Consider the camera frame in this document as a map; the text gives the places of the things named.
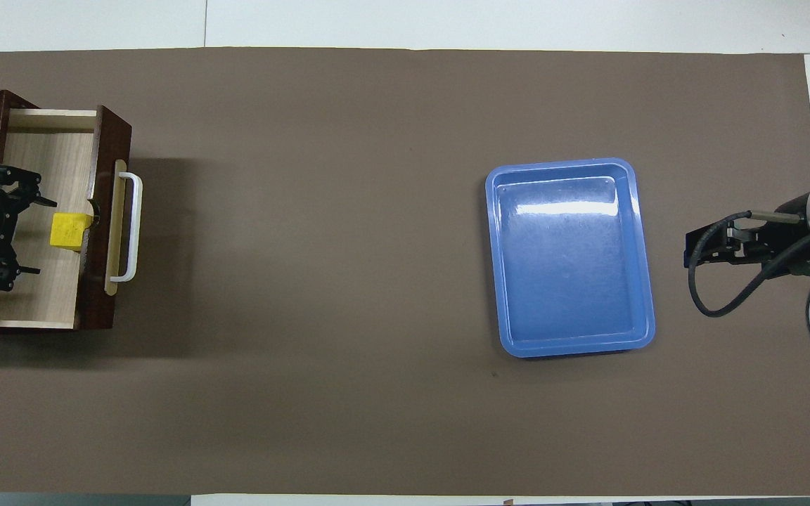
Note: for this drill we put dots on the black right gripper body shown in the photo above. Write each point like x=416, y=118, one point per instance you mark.
x=792, y=253

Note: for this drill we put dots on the wooden drawer with dark front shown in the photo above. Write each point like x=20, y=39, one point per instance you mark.
x=46, y=154

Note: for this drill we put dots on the yellow cube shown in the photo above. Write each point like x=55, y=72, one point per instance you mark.
x=67, y=230

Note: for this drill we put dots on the blue plastic tray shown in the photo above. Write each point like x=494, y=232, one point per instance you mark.
x=567, y=281

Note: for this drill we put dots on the brown table mat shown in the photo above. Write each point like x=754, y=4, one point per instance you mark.
x=306, y=211

